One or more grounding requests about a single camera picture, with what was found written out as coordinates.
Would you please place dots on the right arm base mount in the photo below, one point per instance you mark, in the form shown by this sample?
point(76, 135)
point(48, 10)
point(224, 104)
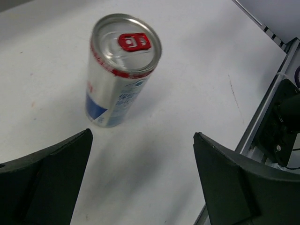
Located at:
point(278, 130)

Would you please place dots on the silver can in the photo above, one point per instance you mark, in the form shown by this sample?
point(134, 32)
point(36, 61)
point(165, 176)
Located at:
point(124, 51)

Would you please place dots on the aluminium rail frame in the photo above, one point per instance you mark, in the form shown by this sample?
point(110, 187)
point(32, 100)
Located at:
point(280, 21)

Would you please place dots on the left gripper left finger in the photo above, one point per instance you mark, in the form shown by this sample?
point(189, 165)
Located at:
point(42, 188)

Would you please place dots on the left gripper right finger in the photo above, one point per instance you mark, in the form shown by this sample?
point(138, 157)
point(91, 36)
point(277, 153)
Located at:
point(240, 191)

